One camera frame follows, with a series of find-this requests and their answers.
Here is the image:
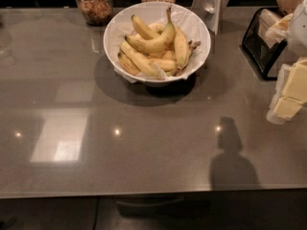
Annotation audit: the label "white bowl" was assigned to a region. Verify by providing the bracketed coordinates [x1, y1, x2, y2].
[103, 1, 212, 87]

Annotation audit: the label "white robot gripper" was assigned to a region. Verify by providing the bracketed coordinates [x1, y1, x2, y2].
[266, 0, 307, 125]

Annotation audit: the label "bottom left edge banana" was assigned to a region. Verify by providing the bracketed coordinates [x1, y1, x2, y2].
[117, 52, 140, 76]

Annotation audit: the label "black napkin holder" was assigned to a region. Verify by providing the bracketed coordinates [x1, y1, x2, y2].
[241, 7, 287, 81]

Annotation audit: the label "white stand behind bowl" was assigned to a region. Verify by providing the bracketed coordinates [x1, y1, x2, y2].
[191, 0, 229, 35]

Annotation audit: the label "glass jar with brown cereal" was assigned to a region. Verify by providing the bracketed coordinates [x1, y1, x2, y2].
[76, 0, 113, 26]

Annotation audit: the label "white napkins in holder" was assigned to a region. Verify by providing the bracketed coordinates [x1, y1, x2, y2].
[258, 9, 281, 48]

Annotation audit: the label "curved top banana with stem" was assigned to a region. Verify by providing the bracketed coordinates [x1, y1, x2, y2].
[125, 8, 176, 54]

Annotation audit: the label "long lower left banana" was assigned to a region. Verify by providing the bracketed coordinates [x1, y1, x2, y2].
[120, 41, 162, 79]

